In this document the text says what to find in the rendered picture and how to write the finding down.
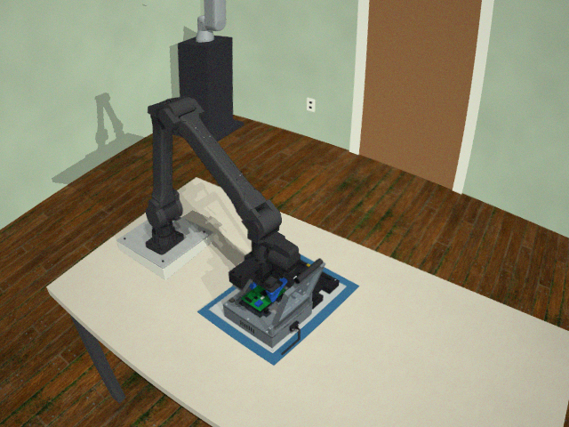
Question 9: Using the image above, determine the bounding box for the green circuit board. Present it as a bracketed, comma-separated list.
[241, 285, 286, 311]

